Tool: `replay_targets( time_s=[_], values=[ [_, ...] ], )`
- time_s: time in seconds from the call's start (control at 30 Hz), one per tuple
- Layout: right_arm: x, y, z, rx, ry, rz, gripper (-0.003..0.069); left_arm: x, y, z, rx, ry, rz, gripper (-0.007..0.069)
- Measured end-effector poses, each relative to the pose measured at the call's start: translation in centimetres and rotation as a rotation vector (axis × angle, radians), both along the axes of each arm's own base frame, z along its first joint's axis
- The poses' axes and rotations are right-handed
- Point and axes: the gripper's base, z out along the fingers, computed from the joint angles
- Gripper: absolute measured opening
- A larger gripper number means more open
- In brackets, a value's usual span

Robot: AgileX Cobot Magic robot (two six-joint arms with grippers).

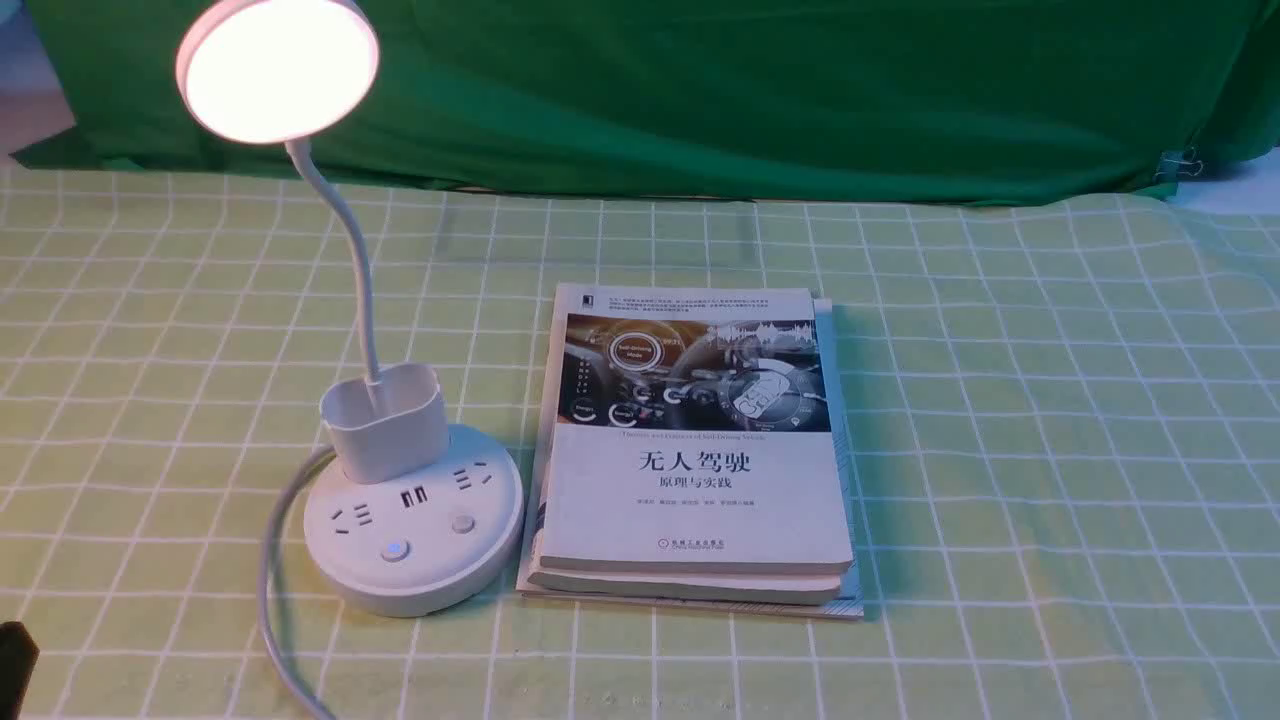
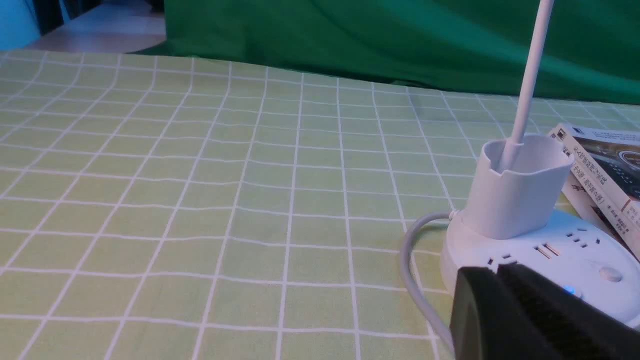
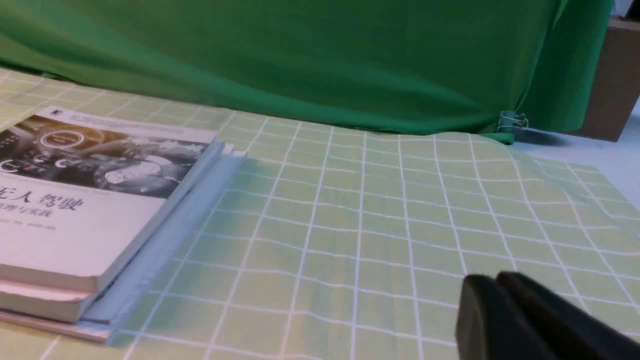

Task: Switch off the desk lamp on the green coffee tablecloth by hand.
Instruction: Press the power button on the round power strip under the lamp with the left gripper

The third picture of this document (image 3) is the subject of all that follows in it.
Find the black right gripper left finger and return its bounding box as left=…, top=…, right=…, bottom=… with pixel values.
left=455, top=275, right=559, bottom=360

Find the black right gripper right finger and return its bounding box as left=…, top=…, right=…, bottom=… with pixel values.
left=496, top=271, right=640, bottom=360

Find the green checkered tablecloth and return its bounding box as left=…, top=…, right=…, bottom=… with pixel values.
left=1, top=69, right=639, bottom=360

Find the metal binder clip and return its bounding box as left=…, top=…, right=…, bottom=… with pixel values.
left=496, top=111, right=530, bottom=133

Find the brown cardboard box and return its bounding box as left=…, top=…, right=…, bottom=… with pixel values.
left=571, top=16, right=640, bottom=142

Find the green backdrop cloth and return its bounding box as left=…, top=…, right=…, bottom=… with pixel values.
left=1, top=0, right=613, bottom=144

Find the bottom light blue book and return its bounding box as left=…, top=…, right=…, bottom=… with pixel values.
left=1, top=150, right=247, bottom=344

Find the white self-driving textbook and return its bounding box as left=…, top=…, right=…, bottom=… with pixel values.
left=0, top=105, right=224, bottom=293

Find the middle stacked book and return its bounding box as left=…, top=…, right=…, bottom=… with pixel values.
left=1, top=143, right=238, bottom=324

